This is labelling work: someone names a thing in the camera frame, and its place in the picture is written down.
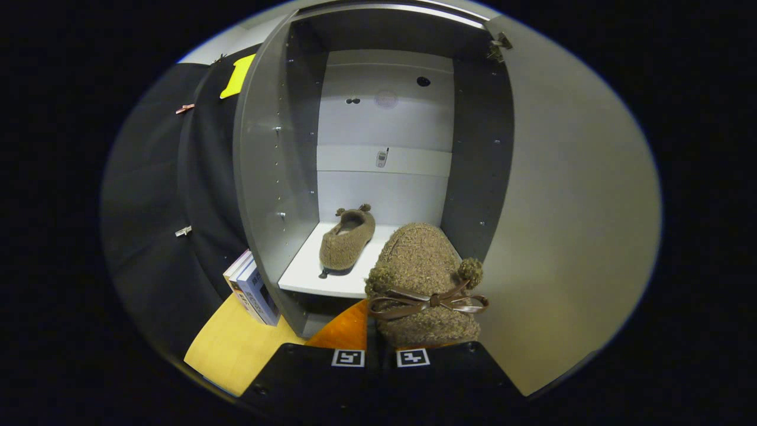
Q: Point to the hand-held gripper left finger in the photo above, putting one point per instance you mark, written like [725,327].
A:
[313,378]

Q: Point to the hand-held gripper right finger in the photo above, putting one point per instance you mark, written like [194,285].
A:
[449,378]

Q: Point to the brown fluffy shoe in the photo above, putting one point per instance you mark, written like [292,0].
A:
[420,260]
[346,245]

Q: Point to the grey shoe cabinet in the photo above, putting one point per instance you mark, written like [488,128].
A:
[384,118]

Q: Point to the metal cabinet hinge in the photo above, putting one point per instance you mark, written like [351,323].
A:
[500,46]

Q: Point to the blue book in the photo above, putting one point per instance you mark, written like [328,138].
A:
[260,299]

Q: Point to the silver clip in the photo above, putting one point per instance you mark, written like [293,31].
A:
[183,231]

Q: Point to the black backdrop cloth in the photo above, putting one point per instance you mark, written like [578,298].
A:
[148,207]

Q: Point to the red clip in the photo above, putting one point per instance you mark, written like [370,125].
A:
[184,109]

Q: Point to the black clip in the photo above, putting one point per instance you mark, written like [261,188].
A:
[219,58]

